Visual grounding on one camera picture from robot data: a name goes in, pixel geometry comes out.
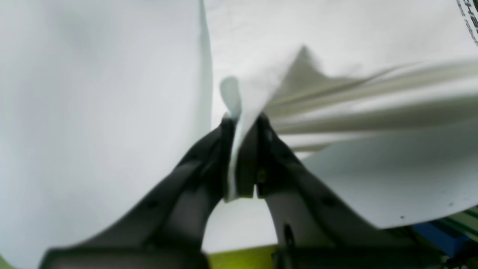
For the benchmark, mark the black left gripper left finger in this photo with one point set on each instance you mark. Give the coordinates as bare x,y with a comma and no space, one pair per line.
165,230

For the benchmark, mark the white graphic T-shirt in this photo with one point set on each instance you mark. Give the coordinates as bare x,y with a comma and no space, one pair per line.
378,97

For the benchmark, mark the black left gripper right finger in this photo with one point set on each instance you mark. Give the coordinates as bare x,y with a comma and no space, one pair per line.
315,228

